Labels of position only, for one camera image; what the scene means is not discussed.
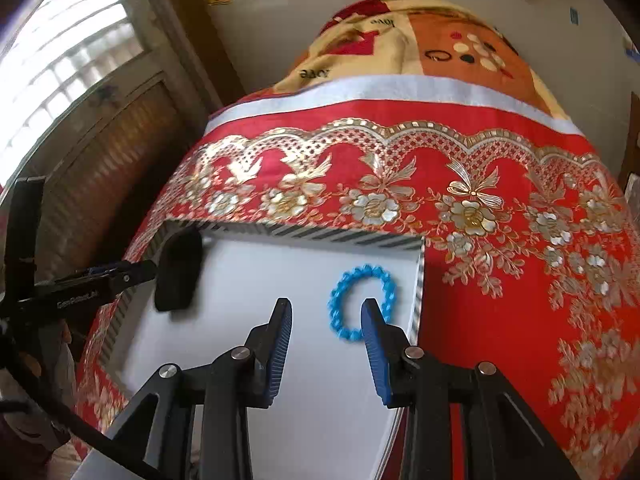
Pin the window with blinds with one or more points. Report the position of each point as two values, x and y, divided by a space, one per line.
65 60

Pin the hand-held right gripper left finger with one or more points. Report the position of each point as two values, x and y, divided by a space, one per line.
279 345

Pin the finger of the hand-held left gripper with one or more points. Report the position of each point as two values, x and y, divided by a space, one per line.
95 273
135 274

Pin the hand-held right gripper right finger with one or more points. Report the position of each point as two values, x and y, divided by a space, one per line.
374 345

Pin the red floral gold blanket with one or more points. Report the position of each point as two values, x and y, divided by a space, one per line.
500 285

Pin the white tray striped rim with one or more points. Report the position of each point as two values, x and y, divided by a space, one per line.
310 280

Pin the brown slatted wooden panel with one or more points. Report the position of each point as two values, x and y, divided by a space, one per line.
115 160

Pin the orange cream printed blanket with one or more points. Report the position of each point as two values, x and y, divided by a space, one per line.
450 55

